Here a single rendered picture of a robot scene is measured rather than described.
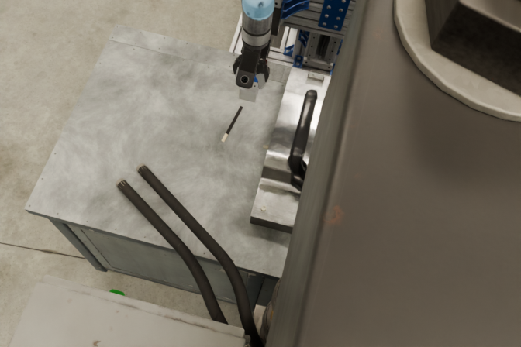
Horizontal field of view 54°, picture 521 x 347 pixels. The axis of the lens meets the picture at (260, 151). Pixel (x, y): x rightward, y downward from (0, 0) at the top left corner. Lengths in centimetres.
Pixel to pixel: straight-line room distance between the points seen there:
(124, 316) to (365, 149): 57
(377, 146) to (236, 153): 134
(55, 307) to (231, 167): 88
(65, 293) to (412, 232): 61
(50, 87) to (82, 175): 124
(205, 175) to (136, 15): 159
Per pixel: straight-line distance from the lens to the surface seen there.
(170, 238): 139
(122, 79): 172
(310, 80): 164
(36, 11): 310
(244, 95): 150
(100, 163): 158
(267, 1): 122
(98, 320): 75
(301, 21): 196
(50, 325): 76
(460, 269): 21
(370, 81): 24
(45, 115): 269
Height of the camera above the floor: 219
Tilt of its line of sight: 63 degrees down
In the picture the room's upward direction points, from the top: 8 degrees clockwise
